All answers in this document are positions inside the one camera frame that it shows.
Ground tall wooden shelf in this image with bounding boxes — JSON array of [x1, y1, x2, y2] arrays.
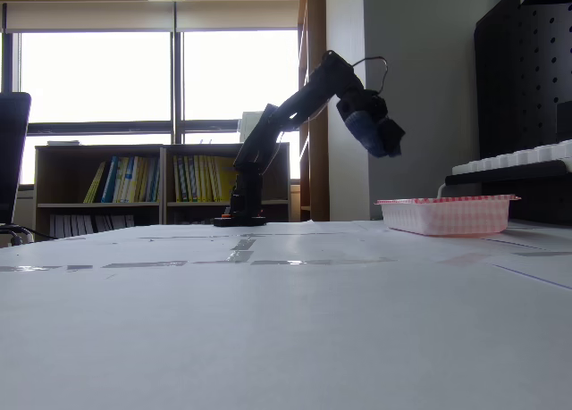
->
[[298, 0, 331, 222]]

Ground white paper sign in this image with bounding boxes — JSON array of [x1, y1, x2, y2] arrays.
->
[[238, 110, 269, 143]]

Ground red checkered paper tray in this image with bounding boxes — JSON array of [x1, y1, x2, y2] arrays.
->
[[374, 194, 522, 238]]

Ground white power strip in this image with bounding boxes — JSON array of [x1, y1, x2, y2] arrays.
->
[[450, 139, 572, 177]]

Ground beige roller blind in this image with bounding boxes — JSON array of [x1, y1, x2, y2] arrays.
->
[[174, 1, 299, 31], [4, 1, 175, 34]]

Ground black pegboard panel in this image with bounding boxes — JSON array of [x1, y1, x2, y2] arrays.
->
[[473, 0, 572, 161]]

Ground yellow and blue books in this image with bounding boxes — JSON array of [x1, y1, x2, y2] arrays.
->
[[83, 155, 161, 205], [172, 154, 238, 204]]

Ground black desk shelf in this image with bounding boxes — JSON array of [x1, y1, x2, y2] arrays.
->
[[445, 160, 572, 227]]

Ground low wooden bookshelf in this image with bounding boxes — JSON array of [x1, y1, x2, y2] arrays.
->
[[34, 142, 291, 239]]

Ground dark computer monitor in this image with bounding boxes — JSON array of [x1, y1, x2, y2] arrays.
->
[[0, 91, 32, 226]]

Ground servo wire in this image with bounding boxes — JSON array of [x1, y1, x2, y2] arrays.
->
[[352, 55, 389, 94]]

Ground dark monitor cables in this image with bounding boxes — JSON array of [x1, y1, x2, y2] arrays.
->
[[0, 224, 35, 247]]

